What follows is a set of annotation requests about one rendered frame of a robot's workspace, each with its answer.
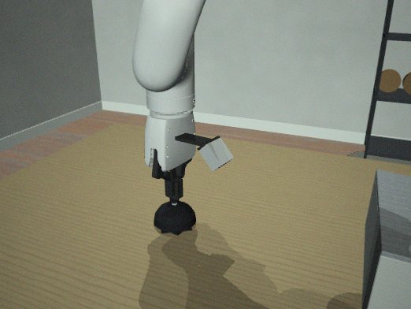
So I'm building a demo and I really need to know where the black desk bell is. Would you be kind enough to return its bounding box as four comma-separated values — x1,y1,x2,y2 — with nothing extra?
154,198,196,236

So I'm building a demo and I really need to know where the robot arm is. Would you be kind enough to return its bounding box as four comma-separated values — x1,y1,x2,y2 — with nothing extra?
132,0,234,171

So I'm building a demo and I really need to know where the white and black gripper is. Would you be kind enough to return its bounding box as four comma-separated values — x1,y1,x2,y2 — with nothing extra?
145,110,196,200

